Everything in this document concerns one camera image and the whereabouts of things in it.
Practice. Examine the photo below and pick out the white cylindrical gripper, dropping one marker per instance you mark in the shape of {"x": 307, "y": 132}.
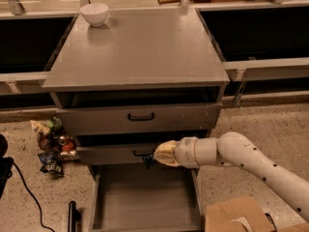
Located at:
{"x": 185, "y": 153}

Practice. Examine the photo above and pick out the dark blue rxbar wrapper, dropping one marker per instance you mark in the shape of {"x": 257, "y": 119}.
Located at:
{"x": 149, "y": 161}

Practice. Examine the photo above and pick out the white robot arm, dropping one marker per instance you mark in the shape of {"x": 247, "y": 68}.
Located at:
{"x": 234, "y": 149}

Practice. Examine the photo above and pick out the grey top drawer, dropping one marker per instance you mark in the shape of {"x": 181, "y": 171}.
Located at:
{"x": 143, "y": 118}

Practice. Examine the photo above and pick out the grey drawer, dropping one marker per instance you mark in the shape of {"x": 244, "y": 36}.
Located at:
{"x": 143, "y": 118}
{"x": 134, "y": 198}
{"x": 116, "y": 154}

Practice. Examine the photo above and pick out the grey bottom drawer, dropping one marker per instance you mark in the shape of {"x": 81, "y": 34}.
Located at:
{"x": 134, "y": 198}

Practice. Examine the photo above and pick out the grey middle drawer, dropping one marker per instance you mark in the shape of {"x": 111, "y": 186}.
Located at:
{"x": 116, "y": 154}

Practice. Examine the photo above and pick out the grey drawer cabinet with counter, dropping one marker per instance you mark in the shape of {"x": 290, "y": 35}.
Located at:
{"x": 139, "y": 57}

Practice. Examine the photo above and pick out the brown cardboard box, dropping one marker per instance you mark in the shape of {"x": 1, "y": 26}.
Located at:
{"x": 241, "y": 214}

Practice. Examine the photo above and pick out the red and silver can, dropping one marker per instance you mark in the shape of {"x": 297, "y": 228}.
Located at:
{"x": 67, "y": 145}

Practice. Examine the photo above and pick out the green snack bag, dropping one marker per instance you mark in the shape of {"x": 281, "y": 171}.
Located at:
{"x": 55, "y": 124}

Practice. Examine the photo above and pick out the dark blue snack bag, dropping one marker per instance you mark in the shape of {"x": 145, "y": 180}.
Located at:
{"x": 51, "y": 163}

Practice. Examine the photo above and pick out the brown snack bag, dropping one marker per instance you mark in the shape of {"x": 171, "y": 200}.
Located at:
{"x": 46, "y": 142}

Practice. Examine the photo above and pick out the yellow snack bag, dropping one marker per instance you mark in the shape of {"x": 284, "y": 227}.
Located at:
{"x": 40, "y": 127}

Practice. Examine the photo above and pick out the right dark bin table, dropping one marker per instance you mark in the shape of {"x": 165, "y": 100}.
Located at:
{"x": 266, "y": 49}

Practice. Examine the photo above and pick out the dark bin table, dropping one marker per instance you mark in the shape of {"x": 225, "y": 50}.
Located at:
{"x": 266, "y": 49}
{"x": 29, "y": 46}

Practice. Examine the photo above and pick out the wooden stick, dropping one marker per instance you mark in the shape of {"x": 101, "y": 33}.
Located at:
{"x": 161, "y": 2}

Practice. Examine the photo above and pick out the white ceramic bowl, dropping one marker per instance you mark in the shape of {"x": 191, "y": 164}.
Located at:
{"x": 95, "y": 14}

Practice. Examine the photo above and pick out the black device at left edge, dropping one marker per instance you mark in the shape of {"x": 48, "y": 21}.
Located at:
{"x": 6, "y": 164}

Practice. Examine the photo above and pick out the left dark bin table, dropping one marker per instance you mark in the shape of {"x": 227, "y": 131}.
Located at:
{"x": 29, "y": 46}

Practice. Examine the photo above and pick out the black cylindrical post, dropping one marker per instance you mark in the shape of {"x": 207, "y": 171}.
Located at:
{"x": 74, "y": 217}

